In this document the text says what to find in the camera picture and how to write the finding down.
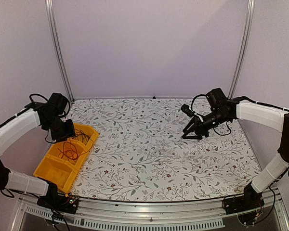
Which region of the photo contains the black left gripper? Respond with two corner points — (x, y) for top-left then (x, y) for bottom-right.
(44, 115), (77, 142)

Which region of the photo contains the left aluminium frame post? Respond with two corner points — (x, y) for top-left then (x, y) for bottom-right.
(45, 0), (75, 102)

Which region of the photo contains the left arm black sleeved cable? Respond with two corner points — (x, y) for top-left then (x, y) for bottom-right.
(28, 93), (50, 104)

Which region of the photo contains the red thin cable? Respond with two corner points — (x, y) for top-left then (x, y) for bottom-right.
(62, 141), (79, 161)

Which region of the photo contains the yellow bin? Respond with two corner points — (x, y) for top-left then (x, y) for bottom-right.
(46, 140), (89, 170)
(68, 123), (99, 151)
(33, 156), (78, 193)

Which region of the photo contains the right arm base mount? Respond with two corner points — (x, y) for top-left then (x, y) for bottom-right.
(222, 193), (264, 226)

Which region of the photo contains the front aluminium rail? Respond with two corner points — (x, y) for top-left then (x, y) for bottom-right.
(12, 191), (289, 231)

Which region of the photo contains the aluminium frame post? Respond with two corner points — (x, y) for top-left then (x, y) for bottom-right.
(45, 0), (75, 102)
(228, 0), (255, 98)

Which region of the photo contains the yellow near bin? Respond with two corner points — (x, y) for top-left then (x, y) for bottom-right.
(33, 156), (78, 193)

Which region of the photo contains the black thin cable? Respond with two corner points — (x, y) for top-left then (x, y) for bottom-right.
(73, 129), (93, 145)

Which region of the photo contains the yellow middle bin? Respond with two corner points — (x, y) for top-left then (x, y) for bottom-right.
(46, 140), (89, 170)

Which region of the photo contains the floral patterned table mat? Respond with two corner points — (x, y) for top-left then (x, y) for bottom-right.
(68, 99), (261, 202)

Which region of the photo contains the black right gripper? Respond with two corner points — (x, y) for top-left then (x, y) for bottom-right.
(183, 109), (231, 140)

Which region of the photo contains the yellow far bin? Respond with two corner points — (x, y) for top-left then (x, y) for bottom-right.
(68, 123), (99, 151)

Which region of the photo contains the right aluminium frame post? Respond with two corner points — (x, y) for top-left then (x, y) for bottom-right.
(228, 0), (255, 98)

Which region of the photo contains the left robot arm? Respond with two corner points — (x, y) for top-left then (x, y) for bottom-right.
(0, 93), (75, 209)

